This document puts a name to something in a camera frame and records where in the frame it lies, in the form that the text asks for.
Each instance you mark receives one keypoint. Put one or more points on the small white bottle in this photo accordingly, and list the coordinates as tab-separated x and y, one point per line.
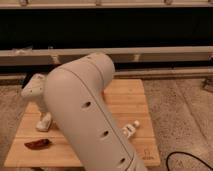
130	129

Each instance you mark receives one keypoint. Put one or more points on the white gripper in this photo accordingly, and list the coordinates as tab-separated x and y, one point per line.
41	106

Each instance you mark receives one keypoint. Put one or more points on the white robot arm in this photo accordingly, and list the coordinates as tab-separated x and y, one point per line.
72	94

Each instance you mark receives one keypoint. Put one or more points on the black post foot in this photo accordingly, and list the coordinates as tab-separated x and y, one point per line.
27	79

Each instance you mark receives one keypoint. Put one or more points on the grey metal rail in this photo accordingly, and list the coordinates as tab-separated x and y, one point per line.
21	57

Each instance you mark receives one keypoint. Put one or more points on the dark red chili pepper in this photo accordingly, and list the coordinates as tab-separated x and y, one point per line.
38	144

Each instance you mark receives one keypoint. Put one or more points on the white sponge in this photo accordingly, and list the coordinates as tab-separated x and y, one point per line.
44	122

